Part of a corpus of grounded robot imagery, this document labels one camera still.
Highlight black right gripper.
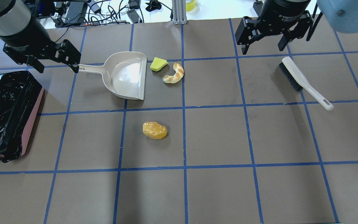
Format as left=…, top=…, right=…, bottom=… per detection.
left=235, top=0, right=313, bottom=55

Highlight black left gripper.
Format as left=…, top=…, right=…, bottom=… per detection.
left=3, top=37, right=81, bottom=73

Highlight white hand brush black bristles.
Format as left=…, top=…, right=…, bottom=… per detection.
left=278, top=57, right=334, bottom=111

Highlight beige plastic dustpan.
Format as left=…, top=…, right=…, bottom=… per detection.
left=78, top=51, right=148, bottom=100

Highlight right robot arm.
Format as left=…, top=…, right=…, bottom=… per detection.
left=235, top=0, right=358, bottom=55

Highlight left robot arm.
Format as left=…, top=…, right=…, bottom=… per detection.
left=0, top=0, right=81, bottom=73

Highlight bin with black bag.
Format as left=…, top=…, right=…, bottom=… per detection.
left=0, top=71, right=44, bottom=163

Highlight black power brick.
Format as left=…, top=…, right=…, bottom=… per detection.
left=63, top=2, right=88, bottom=24

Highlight yellow tape roll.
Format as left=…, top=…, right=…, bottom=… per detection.
left=185, top=0, right=199, bottom=12

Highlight black power adapter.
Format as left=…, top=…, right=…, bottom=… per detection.
left=127, top=9, right=143, bottom=24

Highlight braided bread piece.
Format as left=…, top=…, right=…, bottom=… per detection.
left=163, top=63, right=184, bottom=84

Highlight yellow green sponge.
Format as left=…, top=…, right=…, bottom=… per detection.
left=150, top=57, right=169, bottom=72

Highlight yellow potato toy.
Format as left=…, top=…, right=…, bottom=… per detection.
left=142, top=121, right=168, bottom=139

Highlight aluminium frame post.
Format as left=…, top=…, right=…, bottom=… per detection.
left=172, top=0, right=188, bottom=25

